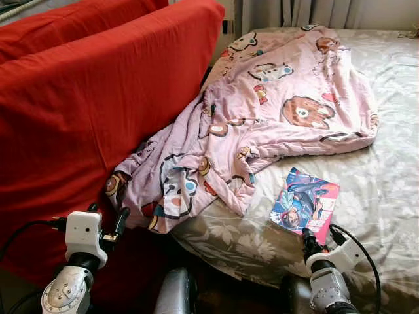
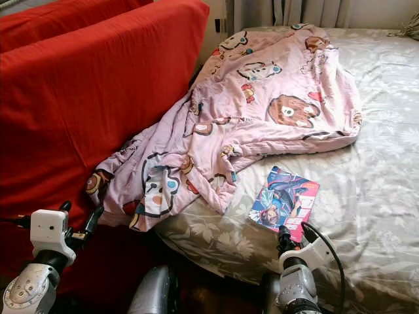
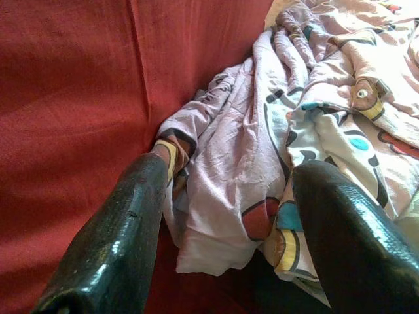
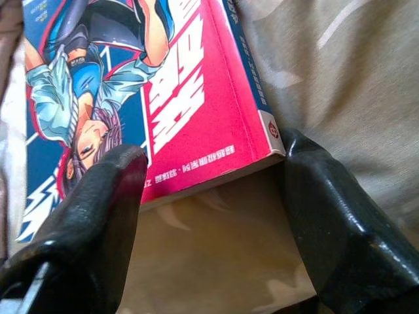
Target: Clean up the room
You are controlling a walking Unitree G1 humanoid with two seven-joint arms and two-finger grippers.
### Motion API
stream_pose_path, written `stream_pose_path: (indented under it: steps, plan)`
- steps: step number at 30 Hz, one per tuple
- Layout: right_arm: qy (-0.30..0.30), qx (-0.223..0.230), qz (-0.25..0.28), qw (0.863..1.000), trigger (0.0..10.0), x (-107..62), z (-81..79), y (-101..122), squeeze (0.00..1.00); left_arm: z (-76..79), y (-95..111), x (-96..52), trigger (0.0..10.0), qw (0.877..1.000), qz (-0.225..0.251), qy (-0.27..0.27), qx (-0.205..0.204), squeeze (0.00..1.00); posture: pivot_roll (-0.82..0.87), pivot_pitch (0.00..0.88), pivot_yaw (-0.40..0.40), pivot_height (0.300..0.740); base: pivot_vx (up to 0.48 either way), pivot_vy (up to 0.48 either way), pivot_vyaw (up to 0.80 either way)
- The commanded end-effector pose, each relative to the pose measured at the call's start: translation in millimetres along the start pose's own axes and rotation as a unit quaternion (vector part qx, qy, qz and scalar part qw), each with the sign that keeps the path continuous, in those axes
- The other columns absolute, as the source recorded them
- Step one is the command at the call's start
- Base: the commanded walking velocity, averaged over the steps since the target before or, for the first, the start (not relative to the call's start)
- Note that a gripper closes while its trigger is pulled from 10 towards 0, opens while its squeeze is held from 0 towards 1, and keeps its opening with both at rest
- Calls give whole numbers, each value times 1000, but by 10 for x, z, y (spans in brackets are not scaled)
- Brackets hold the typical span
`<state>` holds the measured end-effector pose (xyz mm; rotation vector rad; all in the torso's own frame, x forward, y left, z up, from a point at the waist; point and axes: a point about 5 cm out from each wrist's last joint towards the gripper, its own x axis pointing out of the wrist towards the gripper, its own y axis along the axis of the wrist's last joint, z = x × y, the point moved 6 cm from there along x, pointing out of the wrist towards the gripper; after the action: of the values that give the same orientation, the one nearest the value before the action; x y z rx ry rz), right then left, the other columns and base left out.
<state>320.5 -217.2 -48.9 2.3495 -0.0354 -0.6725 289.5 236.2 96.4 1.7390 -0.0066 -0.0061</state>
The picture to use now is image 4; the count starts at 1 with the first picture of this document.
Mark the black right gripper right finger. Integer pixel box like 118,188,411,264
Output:
280,127,419,314

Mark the bed with grey floral sheet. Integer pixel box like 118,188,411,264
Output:
0,0,419,314

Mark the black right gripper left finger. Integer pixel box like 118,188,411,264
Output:
0,143,149,314

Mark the colourful manga book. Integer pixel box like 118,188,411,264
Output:
14,0,285,245

